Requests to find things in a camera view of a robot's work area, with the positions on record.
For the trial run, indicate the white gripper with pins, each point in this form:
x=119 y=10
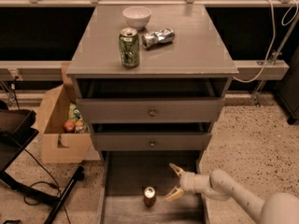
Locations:
x=188 y=182

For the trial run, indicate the green soda can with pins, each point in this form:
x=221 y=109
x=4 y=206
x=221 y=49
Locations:
x=129 y=47

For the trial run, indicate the black stand base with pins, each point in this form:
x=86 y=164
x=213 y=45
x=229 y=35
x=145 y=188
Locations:
x=16 y=133

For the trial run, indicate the green snack bag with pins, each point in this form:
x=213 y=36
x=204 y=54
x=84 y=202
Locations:
x=74 y=113

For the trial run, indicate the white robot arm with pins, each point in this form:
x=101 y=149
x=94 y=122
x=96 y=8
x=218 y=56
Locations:
x=279 y=208

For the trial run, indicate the dark cabinet at right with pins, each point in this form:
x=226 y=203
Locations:
x=288 y=90

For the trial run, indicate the grey open bottom drawer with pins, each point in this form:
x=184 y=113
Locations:
x=126 y=175

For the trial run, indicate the orange soda can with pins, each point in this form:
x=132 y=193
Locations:
x=149 y=196

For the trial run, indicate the red apple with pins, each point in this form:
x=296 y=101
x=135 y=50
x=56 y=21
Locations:
x=69 y=126

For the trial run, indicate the white ceramic bowl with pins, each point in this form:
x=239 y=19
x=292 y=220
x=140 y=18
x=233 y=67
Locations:
x=137 y=17

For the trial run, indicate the small can in box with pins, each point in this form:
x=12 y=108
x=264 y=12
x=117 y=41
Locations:
x=81 y=127

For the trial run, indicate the cardboard box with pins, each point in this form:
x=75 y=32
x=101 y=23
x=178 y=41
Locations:
x=59 y=146

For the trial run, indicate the grey wooden drawer cabinet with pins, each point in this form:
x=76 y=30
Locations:
x=195 y=65

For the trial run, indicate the crushed silver can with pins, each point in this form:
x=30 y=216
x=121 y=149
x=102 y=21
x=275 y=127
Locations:
x=158 y=37

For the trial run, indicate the grey lower middle drawer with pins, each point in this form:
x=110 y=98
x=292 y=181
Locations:
x=150 y=141

